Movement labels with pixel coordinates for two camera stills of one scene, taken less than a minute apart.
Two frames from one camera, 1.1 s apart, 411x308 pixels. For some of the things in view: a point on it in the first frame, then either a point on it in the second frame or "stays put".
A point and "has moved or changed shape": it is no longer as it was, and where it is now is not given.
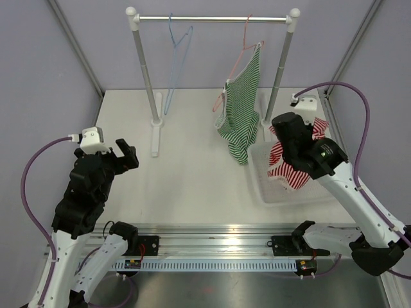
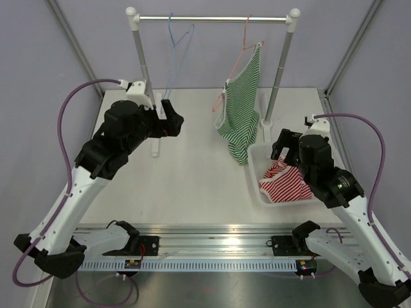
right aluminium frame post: (362, 28) stays put
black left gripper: (123, 163) → (166, 128)
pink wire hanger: (244, 49) stays put
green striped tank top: (238, 118) stays put
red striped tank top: (284, 172) has moved or changed shape
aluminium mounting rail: (216, 240) stays put
